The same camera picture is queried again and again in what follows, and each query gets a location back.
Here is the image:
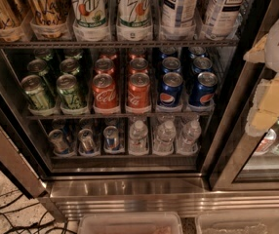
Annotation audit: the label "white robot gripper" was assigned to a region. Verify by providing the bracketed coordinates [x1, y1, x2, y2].
[243, 19, 279, 137]

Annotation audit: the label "clear water bottle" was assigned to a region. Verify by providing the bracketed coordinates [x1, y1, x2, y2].
[178, 120, 202, 155]
[153, 120, 177, 156]
[128, 120, 148, 156]

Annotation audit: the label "right tea bottle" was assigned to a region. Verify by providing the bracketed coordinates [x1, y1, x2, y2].
[204, 0, 244, 40]

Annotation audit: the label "tea bottle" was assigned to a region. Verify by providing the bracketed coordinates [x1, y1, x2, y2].
[204, 0, 244, 40]
[162, 0, 197, 27]

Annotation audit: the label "glass fridge door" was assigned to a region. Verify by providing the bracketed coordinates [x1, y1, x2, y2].
[208, 62, 279, 190]

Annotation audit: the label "left tea bottle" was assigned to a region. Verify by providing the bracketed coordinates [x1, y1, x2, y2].
[162, 0, 197, 27]

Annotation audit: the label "right 7up bottle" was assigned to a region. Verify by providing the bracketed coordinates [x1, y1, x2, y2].
[117, 0, 150, 28]

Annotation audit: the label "7up bottle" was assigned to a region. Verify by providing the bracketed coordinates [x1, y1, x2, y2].
[68, 0, 108, 29]
[117, 0, 150, 28]

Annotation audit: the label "left 7up bottle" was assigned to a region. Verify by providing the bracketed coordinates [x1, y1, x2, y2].
[68, 0, 108, 29]

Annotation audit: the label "front right Pepsi can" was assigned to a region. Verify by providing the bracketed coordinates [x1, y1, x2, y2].
[188, 72, 218, 106]

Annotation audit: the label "second row right Pepsi can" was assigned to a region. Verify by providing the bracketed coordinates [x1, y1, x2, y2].
[192, 57, 213, 74]

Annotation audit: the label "second row pepsi can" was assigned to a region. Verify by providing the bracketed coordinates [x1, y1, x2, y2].
[192, 57, 213, 74]
[161, 57, 181, 74]

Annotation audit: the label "second row left Pepsi can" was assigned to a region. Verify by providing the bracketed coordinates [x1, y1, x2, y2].
[161, 57, 181, 74]

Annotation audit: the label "front left Pepsi can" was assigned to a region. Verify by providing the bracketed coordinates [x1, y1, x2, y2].
[158, 72, 182, 107]

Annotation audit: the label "front right Coca-Cola can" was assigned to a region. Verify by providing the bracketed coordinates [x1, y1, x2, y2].
[127, 73, 150, 108]

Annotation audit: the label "second row right Coca-Cola can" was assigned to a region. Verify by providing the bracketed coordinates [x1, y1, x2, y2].
[128, 58, 148, 75]

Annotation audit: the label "second row coca-cola can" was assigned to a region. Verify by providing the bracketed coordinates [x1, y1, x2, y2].
[128, 58, 148, 75]
[94, 58, 115, 76]

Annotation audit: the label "right clear plastic bin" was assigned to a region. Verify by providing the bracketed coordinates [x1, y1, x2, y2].
[195, 209, 279, 234]

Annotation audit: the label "clear plastic bin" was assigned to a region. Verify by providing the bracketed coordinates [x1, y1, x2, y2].
[78, 212, 183, 234]
[195, 209, 279, 234]

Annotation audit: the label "second row left Coca-Cola can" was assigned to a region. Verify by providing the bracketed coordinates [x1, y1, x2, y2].
[94, 58, 115, 76]

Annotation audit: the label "front left Coca-Cola can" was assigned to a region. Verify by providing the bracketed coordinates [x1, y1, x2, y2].
[92, 74, 118, 109]

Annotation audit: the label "Red Bull can right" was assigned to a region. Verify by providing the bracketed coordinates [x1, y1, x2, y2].
[103, 126, 120, 151]

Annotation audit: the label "red bull can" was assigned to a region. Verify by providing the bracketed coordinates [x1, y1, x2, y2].
[49, 130, 70, 155]
[103, 126, 120, 151]
[78, 129, 96, 154]

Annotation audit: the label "Red Bull can middle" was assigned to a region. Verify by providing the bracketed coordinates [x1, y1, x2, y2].
[78, 129, 96, 154]

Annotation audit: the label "left clear plastic bin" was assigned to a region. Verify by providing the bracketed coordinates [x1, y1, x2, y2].
[78, 212, 183, 234]

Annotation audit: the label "front right green can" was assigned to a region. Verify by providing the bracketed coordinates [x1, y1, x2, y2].
[57, 74, 87, 109]

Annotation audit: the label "second row right green can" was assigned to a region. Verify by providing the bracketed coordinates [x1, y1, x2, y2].
[60, 58, 81, 76]

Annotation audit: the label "second row green can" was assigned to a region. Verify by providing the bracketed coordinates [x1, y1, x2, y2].
[27, 59, 54, 82]
[60, 58, 81, 76]

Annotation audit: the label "Red Bull can left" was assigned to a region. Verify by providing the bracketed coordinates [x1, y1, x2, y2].
[49, 130, 70, 155]

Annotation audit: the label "second row left green can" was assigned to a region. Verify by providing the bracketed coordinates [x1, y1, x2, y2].
[27, 59, 54, 82]

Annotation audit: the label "front left green can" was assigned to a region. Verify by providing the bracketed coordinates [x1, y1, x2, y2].
[20, 75, 55, 111]

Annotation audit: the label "upper wire shelf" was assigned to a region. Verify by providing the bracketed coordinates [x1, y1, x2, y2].
[0, 39, 239, 49]

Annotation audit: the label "wire shelf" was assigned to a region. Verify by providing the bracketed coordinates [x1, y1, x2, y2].
[24, 111, 212, 120]
[0, 39, 239, 49]

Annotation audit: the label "middle wire shelf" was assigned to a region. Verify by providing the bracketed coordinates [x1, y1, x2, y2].
[24, 111, 212, 120]

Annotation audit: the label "black floor cables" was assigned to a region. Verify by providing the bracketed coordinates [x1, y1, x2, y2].
[0, 168, 79, 234]

